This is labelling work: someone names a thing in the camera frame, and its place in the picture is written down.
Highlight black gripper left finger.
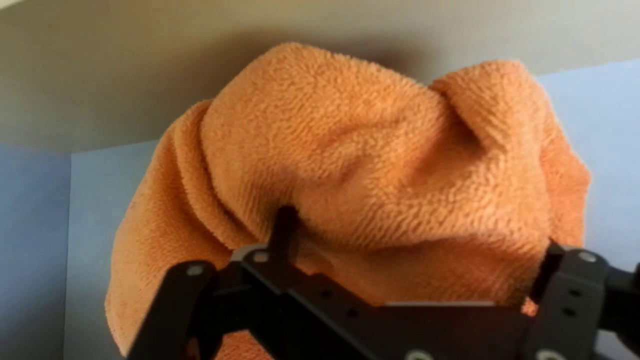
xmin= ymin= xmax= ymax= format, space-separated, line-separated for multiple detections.
xmin=126 ymin=204 xmax=305 ymax=360

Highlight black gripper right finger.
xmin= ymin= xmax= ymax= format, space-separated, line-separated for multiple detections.
xmin=523 ymin=239 xmax=640 ymax=360

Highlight orange terry blanket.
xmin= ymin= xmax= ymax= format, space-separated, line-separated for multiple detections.
xmin=102 ymin=41 xmax=595 ymax=360

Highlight open grey-lined wooden drawer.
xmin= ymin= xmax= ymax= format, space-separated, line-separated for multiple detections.
xmin=0 ymin=0 xmax=640 ymax=360

